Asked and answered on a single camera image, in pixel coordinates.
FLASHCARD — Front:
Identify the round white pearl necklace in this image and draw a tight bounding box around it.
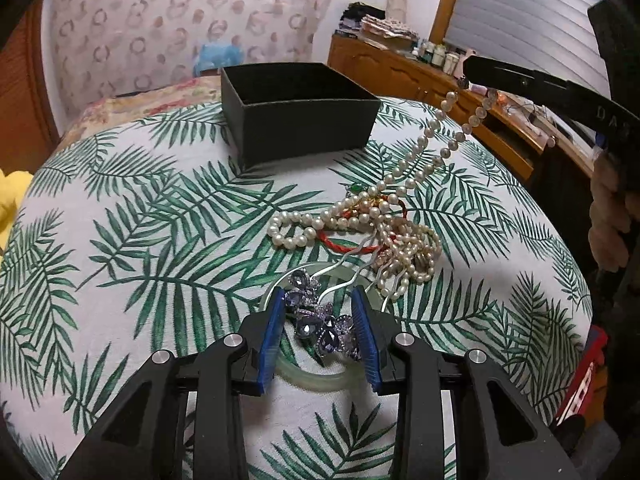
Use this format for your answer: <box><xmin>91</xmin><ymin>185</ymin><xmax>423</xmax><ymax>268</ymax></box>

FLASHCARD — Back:
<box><xmin>267</xmin><ymin>91</ymin><xmax>498</xmax><ymax>253</ymax></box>

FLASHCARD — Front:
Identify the blue plastic bag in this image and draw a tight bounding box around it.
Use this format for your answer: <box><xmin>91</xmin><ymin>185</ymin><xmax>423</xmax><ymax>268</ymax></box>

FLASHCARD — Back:
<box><xmin>194</xmin><ymin>42</ymin><xmax>244</xmax><ymax>78</ymax></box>

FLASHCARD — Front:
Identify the black cardboard box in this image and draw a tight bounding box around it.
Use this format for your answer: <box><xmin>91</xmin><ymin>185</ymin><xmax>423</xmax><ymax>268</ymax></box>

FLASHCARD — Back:
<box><xmin>220</xmin><ymin>63</ymin><xmax>382</xmax><ymax>169</ymax></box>

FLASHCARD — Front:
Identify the small oval pearl strand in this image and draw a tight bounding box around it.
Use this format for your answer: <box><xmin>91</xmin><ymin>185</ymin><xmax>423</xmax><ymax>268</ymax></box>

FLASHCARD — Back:
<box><xmin>372</xmin><ymin>210</ymin><xmax>443</xmax><ymax>303</ymax></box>

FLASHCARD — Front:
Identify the person's right hand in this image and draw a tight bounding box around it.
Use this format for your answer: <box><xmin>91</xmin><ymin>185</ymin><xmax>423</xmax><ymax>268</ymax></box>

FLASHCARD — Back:
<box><xmin>589</xmin><ymin>152</ymin><xmax>632</xmax><ymax>272</ymax></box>

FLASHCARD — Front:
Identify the floral blanket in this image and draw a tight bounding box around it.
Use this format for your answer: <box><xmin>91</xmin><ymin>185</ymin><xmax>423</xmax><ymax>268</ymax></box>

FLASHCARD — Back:
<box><xmin>70</xmin><ymin>77</ymin><xmax>226</xmax><ymax>133</ymax></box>

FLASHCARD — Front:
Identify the yellow plush toy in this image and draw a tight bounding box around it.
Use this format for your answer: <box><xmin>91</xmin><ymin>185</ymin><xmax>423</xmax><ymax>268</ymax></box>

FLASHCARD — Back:
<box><xmin>0</xmin><ymin>170</ymin><xmax>33</xmax><ymax>256</ymax></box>

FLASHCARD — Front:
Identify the row of cosmetic bottles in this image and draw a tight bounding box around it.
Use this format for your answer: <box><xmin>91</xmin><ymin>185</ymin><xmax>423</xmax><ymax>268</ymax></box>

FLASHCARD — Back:
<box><xmin>412</xmin><ymin>37</ymin><xmax>476</xmax><ymax>73</ymax></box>

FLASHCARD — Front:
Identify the red cord bracelet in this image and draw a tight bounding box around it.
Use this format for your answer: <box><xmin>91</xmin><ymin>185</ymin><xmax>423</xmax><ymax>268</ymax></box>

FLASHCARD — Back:
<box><xmin>320</xmin><ymin>195</ymin><xmax>408</xmax><ymax>256</ymax></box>

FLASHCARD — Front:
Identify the purple crystal hairpin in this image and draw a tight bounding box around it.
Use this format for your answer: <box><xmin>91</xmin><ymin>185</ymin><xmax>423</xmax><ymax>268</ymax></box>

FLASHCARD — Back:
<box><xmin>285</xmin><ymin>232</ymin><xmax>386</xmax><ymax>361</ymax></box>

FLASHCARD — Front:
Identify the dark folded clothes stack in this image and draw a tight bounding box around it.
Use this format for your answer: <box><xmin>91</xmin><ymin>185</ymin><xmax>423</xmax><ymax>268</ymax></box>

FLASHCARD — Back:
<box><xmin>340</xmin><ymin>2</ymin><xmax>386</xmax><ymax>36</ymax></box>

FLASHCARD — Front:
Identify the palm leaf print cloth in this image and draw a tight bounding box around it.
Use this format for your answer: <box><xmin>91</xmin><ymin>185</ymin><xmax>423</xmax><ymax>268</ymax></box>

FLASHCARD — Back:
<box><xmin>0</xmin><ymin>95</ymin><xmax>593</xmax><ymax>480</ymax></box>

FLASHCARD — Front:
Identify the pale green jade bangle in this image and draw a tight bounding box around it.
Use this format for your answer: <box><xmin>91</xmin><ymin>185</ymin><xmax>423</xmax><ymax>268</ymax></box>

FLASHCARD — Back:
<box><xmin>260</xmin><ymin>262</ymin><xmax>381</xmax><ymax>392</ymax></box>

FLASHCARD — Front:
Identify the wooden window frame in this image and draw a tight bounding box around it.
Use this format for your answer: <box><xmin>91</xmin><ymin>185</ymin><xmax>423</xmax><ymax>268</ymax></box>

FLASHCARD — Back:
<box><xmin>431</xmin><ymin>0</ymin><xmax>468</xmax><ymax>46</ymax></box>

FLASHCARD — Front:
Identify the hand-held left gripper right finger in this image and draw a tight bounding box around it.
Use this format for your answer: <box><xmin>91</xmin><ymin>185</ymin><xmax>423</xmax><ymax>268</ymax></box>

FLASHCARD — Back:
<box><xmin>350</xmin><ymin>287</ymin><xmax>581</xmax><ymax>480</ymax></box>

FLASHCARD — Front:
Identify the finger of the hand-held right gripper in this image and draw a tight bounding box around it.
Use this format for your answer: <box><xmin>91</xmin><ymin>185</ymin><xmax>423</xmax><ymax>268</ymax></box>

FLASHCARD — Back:
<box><xmin>464</xmin><ymin>55</ymin><xmax>588</xmax><ymax>123</ymax></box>

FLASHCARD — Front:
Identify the wooden sideboard cabinet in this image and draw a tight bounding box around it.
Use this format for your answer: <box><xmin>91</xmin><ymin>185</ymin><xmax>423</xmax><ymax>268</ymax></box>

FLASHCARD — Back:
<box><xmin>327</xmin><ymin>32</ymin><xmax>601</xmax><ymax>181</ymax></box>

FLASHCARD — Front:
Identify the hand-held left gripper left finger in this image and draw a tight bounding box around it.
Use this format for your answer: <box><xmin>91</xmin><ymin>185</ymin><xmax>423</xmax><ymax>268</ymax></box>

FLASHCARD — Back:
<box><xmin>62</xmin><ymin>287</ymin><xmax>288</xmax><ymax>480</ymax></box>

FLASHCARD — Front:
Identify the ring pattern sheer curtain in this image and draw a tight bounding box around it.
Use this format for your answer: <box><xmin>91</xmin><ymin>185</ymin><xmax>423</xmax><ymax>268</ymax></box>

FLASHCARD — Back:
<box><xmin>42</xmin><ymin>0</ymin><xmax>338</xmax><ymax>111</ymax></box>

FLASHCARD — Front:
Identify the patterned folded cloth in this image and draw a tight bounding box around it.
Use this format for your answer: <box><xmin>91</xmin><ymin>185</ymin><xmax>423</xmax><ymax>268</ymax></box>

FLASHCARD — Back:
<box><xmin>360</xmin><ymin>15</ymin><xmax>421</xmax><ymax>43</ymax></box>

